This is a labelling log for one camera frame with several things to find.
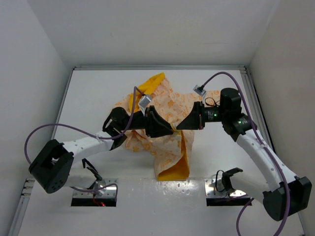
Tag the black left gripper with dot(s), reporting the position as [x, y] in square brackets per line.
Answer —
[155, 126]

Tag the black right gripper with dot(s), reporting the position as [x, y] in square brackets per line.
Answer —
[193, 121]

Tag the orange patterned yellow-lined jacket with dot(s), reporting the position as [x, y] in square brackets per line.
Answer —
[171, 153]

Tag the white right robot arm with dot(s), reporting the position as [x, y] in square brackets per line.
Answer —
[282, 188]

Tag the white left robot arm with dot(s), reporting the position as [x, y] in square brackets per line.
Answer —
[65, 164]

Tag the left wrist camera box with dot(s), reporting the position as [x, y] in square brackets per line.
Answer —
[144, 101]

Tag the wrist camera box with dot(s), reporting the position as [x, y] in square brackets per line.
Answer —
[144, 101]
[199, 90]

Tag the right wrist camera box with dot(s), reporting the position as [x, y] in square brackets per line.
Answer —
[199, 90]

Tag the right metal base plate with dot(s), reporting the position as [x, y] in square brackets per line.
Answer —
[212, 192]

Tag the metal base plate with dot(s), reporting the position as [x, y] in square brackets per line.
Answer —
[212, 192]
[102, 189]

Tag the aluminium frame rail right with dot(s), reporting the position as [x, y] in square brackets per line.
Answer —
[263, 118]

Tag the aluminium frame rail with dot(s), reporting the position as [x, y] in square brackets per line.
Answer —
[263, 118]
[160, 67]

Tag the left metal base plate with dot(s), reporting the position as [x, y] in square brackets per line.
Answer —
[102, 189]

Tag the aluminium frame rail back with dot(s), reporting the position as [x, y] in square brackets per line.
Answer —
[160, 67]

